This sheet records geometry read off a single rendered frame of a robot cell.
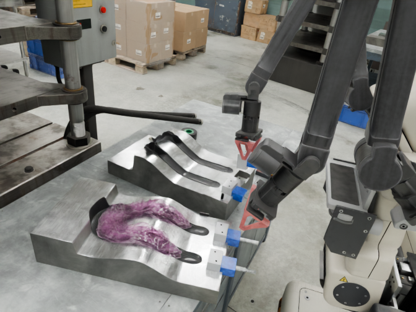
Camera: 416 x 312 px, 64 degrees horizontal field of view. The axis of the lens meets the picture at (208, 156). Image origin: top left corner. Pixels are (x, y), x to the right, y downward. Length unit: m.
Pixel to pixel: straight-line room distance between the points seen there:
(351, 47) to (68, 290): 0.84
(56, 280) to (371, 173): 0.80
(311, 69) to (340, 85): 4.37
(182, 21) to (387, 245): 4.94
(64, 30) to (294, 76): 4.14
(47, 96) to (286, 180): 0.99
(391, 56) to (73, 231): 0.81
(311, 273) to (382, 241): 1.15
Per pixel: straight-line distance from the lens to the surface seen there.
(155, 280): 0.91
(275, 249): 2.24
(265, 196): 0.78
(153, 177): 1.19
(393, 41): 0.66
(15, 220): 1.20
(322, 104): 0.68
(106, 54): 1.72
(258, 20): 7.84
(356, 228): 0.97
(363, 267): 1.09
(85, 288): 0.97
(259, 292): 2.00
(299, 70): 5.10
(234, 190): 1.10
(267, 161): 0.73
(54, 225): 0.98
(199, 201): 1.12
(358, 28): 0.65
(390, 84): 0.68
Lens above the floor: 1.56
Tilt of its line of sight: 31 degrees down
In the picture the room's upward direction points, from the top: 7 degrees clockwise
